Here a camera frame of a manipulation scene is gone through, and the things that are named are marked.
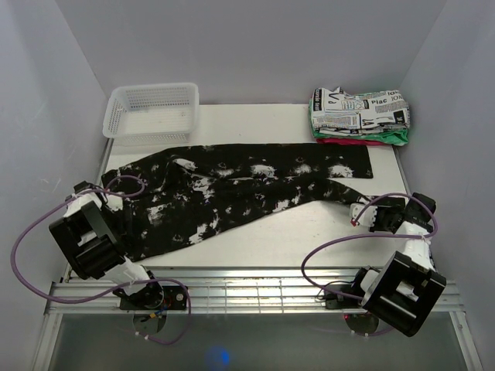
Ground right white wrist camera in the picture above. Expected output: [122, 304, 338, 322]
[350, 203, 378, 227]

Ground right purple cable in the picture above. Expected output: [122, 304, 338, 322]
[301, 192, 439, 338]

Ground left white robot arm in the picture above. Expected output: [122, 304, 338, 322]
[49, 182, 165, 309]

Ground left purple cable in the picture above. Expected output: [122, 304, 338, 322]
[10, 175, 193, 345]

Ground pink folded trousers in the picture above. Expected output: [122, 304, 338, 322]
[316, 138, 384, 146]

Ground purple cable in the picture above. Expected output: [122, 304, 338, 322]
[301, 192, 439, 338]
[10, 175, 193, 345]

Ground green folded trousers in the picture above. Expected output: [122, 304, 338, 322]
[312, 129, 408, 147]

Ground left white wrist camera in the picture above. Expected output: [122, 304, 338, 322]
[104, 195, 123, 213]

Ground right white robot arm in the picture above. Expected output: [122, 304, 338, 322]
[349, 192, 446, 337]

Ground newspaper print folded trousers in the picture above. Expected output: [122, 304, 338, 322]
[309, 87, 411, 136]

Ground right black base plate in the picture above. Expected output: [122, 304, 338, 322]
[323, 282, 364, 310]

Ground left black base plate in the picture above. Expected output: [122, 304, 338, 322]
[118, 285, 187, 311]

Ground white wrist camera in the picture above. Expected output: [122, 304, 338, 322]
[350, 203, 378, 227]
[104, 195, 123, 213]

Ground black white patterned trousers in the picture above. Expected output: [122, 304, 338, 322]
[101, 143, 373, 262]

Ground white plastic basket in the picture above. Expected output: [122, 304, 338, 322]
[102, 83, 200, 146]

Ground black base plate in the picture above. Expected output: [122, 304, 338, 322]
[323, 282, 364, 310]
[118, 285, 187, 311]

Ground aluminium frame rail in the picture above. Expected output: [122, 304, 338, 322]
[45, 267, 465, 315]

